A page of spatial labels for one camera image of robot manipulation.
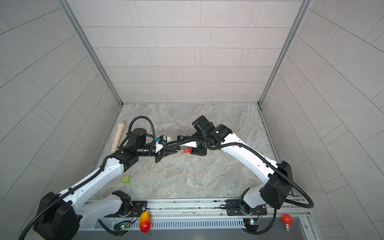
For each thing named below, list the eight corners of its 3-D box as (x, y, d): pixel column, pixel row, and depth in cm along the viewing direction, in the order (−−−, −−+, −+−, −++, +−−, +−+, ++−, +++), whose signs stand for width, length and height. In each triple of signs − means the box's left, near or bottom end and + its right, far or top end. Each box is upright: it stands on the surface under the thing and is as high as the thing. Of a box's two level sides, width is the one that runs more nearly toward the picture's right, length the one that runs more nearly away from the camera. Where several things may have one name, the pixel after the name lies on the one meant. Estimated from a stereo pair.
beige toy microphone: (112, 152, 92) (109, 150, 89) (121, 124, 106) (118, 120, 103) (117, 152, 92) (115, 149, 89) (125, 123, 106) (123, 120, 103)
